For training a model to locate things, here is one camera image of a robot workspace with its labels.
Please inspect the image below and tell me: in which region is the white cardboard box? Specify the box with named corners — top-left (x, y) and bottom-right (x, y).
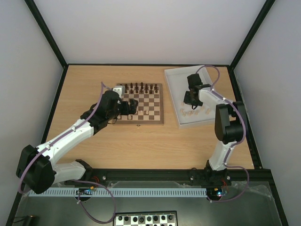
top-left (165, 65), bottom-right (215, 129)

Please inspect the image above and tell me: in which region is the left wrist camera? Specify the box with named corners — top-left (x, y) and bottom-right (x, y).
top-left (112, 86), bottom-right (126, 97)

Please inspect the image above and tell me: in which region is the light blue cable duct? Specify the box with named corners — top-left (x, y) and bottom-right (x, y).
top-left (28, 187), bottom-right (207, 198)

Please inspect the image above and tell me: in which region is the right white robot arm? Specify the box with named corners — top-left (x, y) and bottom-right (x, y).
top-left (184, 73), bottom-right (247, 185)

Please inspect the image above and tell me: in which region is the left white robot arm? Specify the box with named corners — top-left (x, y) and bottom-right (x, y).
top-left (16, 89), bottom-right (138, 194)

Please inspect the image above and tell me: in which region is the wooden chess board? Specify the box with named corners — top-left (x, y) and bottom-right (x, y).
top-left (116, 82), bottom-right (164, 125)

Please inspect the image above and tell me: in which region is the black aluminium rail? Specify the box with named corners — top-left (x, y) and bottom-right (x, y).
top-left (65, 168), bottom-right (273, 189)

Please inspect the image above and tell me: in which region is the printed checker calibration board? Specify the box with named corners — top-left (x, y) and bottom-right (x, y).
top-left (112, 211), bottom-right (178, 226)

